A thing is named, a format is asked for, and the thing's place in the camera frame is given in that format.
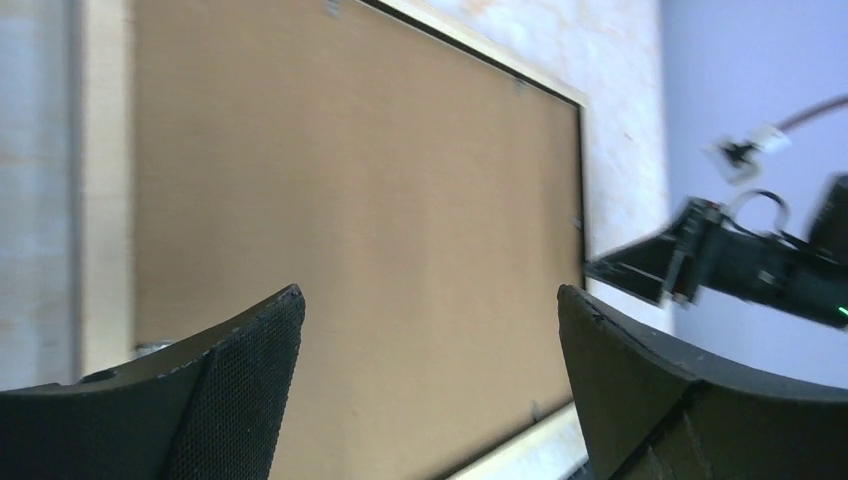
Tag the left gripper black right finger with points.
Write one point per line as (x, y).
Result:
(652, 406)

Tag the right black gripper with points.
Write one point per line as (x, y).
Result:
(706, 248)

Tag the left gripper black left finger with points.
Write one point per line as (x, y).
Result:
(207, 407)

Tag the brown cardboard backing board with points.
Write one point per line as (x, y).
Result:
(358, 212)

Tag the wooden picture frame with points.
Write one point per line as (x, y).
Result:
(106, 199)

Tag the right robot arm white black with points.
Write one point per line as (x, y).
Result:
(827, 239)

